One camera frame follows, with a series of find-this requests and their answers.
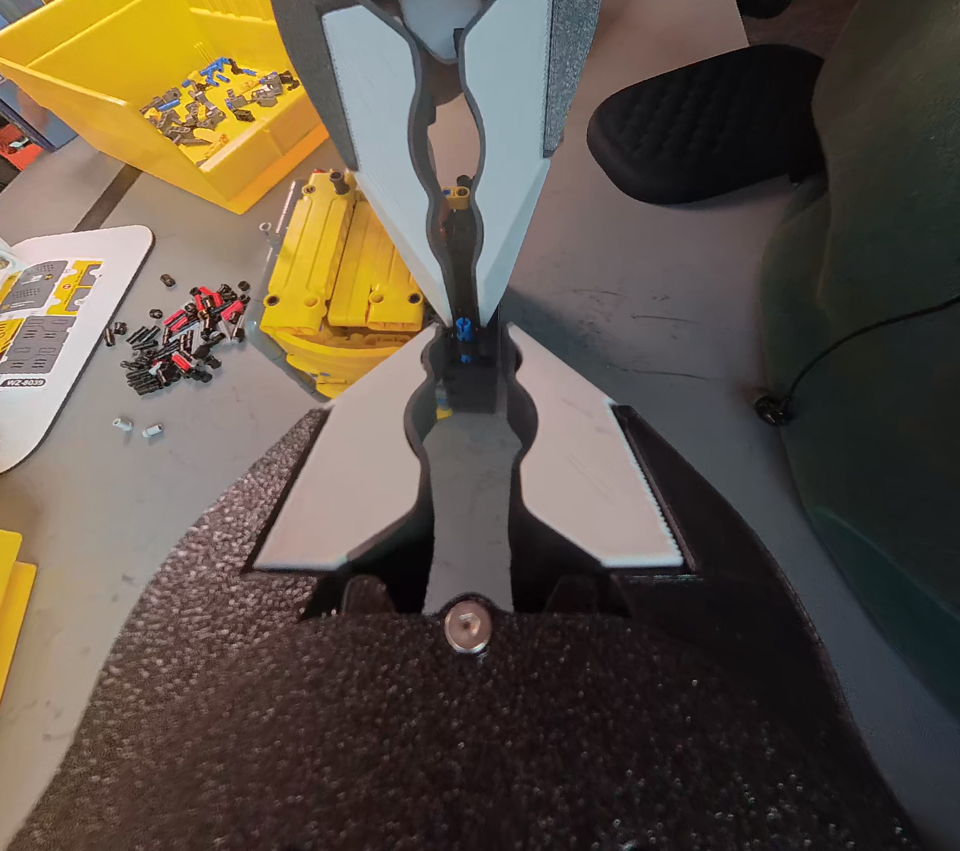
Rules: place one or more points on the pile of small lego pins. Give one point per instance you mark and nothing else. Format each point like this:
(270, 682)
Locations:
(180, 341)

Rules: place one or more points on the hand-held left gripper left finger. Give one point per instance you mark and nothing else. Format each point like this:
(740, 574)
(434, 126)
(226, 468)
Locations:
(345, 491)

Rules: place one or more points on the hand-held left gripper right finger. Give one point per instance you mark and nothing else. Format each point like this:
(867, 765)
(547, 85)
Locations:
(600, 491)

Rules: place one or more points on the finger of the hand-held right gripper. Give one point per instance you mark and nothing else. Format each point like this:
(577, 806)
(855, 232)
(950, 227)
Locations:
(517, 116)
(375, 116)

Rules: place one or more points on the lego sticker sheet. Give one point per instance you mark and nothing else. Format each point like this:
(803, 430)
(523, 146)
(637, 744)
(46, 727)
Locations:
(45, 318)

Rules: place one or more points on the yellow plastic bin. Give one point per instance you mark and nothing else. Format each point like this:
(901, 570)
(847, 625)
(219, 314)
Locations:
(11, 603)

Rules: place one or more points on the black lego connector assembly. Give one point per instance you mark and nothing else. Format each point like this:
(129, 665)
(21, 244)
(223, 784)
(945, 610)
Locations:
(463, 339)

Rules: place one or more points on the yellow divided parts bin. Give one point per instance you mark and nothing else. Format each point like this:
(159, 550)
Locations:
(75, 63)

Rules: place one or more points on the white book stand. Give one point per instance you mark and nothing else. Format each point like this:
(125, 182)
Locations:
(112, 281)

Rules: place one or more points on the yellow lego vehicle model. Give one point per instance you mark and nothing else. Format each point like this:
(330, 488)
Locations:
(337, 288)

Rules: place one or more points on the pile of mixed lego parts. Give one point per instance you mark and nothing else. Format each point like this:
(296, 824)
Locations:
(217, 105)

